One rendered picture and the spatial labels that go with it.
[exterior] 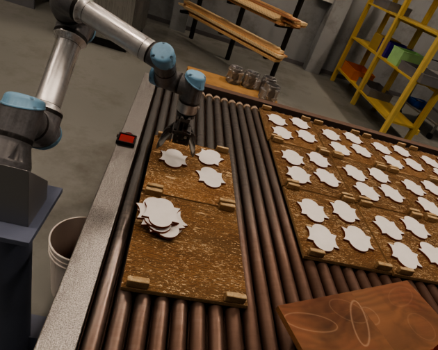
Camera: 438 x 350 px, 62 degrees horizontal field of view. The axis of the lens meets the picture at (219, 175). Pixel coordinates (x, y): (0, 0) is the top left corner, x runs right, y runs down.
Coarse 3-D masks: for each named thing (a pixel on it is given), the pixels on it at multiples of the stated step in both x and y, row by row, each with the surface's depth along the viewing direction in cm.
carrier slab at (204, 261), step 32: (192, 224) 121; (224, 224) 126; (128, 256) 102; (160, 256) 106; (192, 256) 109; (224, 256) 113; (128, 288) 94; (160, 288) 97; (192, 288) 100; (224, 288) 103
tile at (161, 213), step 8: (160, 200) 118; (152, 208) 114; (160, 208) 115; (168, 208) 116; (176, 208) 117; (144, 216) 110; (152, 216) 111; (160, 216) 112; (168, 216) 113; (176, 216) 114; (152, 224) 109; (160, 224) 109; (168, 224) 110
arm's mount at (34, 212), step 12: (0, 168) 97; (12, 168) 97; (0, 180) 99; (12, 180) 99; (24, 180) 99; (36, 180) 105; (0, 192) 101; (12, 192) 101; (24, 192) 101; (36, 192) 108; (0, 204) 104; (12, 204) 104; (24, 204) 104; (36, 204) 111; (0, 216) 106; (12, 216) 106; (24, 216) 106
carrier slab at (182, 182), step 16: (176, 144) 160; (160, 160) 146; (192, 160) 153; (224, 160) 161; (160, 176) 137; (176, 176) 140; (192, 176) 144; (224, 176) 151; (176, 192) 132; (192, 192) 135; (208, 192) 138; (224, 192) 141
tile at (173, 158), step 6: (168, 150) 153; (174, 150) 154; (162, 156) 148; (168, 156) 149; (174, 156) 150; (180, 156) 152; (186, 156) 153; (168, 162) 145; (174, 162) 146; (180, 162) 148; (174, 168) 145
